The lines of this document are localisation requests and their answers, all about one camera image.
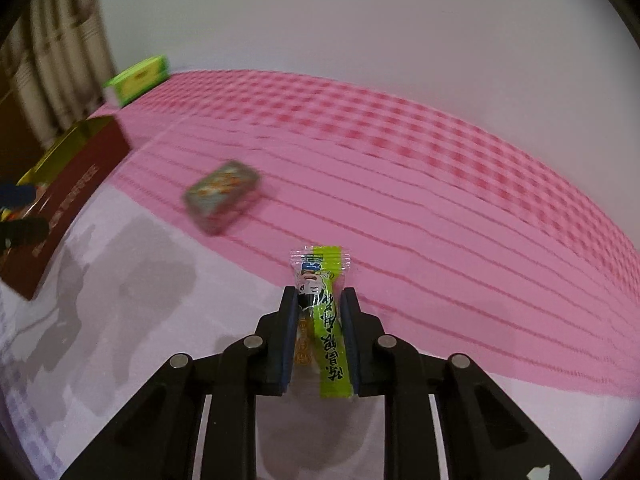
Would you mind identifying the pink checkered tablecloth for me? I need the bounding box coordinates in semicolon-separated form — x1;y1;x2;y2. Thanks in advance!
1;70;639;479

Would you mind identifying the gold metal tin tray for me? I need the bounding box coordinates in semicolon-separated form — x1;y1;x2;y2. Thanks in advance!
1;116;130;300

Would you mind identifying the green tissue box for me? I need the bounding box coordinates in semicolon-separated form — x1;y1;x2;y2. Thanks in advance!
103;55;170;107

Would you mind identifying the green candy stick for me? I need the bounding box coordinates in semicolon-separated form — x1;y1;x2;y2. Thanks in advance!
290;245;352;399

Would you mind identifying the beige patterned curtain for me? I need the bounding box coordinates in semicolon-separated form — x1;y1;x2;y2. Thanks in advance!
1;0;115;148

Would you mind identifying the small brown candy box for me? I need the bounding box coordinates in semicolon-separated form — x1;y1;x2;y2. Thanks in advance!
182;160;262;235

